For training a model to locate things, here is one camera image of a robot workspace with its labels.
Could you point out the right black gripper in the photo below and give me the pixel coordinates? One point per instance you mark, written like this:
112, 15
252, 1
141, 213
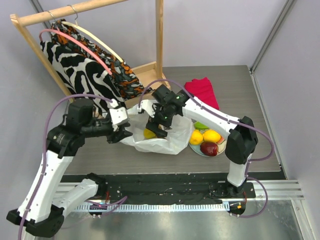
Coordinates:
155, 127

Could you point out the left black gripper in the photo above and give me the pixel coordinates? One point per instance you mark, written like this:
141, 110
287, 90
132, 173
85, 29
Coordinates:
120, 133

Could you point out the yellow green fake fruit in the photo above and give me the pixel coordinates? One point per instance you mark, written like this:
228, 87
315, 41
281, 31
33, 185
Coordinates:
148, 134

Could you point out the white plastic bag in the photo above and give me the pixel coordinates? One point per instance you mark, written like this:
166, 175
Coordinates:
177, 138

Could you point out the yellow fake orange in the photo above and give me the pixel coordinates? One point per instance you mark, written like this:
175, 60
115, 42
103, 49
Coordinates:
196, 138

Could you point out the dark red fake apple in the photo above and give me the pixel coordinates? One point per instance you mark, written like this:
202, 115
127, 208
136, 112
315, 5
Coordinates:
210, 149

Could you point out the fake watermelon slice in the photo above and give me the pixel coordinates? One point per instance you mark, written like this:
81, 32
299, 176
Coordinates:
221, 141

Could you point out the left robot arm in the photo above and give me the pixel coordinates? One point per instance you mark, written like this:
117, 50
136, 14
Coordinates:
40, 214

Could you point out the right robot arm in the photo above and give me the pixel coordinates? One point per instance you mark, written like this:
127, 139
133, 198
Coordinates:
241, 140

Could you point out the orange patterned garment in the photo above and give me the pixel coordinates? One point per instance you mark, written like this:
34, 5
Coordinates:
123, 76

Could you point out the wooden clothes rack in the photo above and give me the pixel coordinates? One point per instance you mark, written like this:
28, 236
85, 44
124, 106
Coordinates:
150, 74

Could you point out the red cloth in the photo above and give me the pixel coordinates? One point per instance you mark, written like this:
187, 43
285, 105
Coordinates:
203, 90

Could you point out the blue and cream plate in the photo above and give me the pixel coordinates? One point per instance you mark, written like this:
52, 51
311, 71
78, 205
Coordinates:
196, 148

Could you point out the black white zebra garment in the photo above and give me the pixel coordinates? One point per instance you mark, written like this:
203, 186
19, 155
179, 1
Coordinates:
81, 75

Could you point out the pink hanger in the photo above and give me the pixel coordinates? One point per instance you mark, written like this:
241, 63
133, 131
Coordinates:
77, 43

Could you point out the cream hanger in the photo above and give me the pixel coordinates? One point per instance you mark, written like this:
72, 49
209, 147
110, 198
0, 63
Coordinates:
91, 35

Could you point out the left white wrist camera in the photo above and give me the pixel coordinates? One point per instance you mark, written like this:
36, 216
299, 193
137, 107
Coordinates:
118, 115

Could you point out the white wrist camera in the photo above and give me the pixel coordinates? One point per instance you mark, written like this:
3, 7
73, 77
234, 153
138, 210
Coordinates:
146, 105
118, 115

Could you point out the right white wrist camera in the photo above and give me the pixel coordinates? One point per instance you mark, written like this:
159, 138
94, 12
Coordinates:
146, 105

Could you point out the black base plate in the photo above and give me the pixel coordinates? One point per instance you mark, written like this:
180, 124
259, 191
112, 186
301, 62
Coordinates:
172, 188

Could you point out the white slotted cable duct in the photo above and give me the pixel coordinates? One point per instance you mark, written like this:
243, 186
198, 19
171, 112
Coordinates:
139, 208

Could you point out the aluminium rail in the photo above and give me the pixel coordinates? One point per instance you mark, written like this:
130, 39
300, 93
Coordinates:
276, 189

